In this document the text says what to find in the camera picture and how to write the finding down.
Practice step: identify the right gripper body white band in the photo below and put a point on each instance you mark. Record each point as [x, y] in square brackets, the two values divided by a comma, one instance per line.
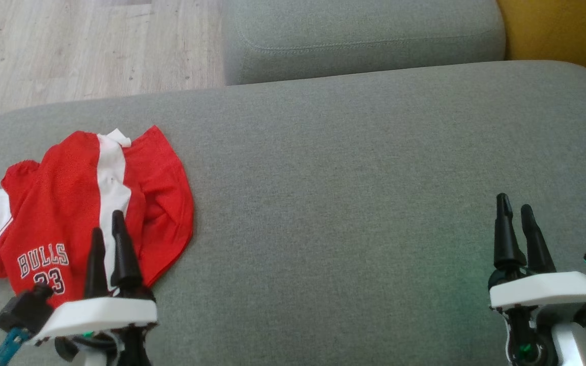
[542, 290]

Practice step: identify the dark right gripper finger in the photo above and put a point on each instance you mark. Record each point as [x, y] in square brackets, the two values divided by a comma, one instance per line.
[539, 251]
[506, 244]

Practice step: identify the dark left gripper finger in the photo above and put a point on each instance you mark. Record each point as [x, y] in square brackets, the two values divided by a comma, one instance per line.
[125, 259]
[96, 269]

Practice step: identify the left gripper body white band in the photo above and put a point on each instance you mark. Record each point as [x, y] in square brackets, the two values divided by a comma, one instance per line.
[94, 315]

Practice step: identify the red Bulls basketball shorts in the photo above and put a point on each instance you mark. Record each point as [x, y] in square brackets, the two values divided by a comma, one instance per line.
[64, 203]

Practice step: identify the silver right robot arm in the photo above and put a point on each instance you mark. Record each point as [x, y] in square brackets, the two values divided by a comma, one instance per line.
[570, 345]

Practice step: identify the large grey sofa seat cushion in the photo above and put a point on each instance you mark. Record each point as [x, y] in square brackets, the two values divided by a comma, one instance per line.
[333, 203]

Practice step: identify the wide yellow sofa back cushion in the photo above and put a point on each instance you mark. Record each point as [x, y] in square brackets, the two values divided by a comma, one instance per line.
[567, 30]

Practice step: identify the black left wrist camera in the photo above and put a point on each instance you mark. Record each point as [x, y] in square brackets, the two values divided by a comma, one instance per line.
[23, 310]

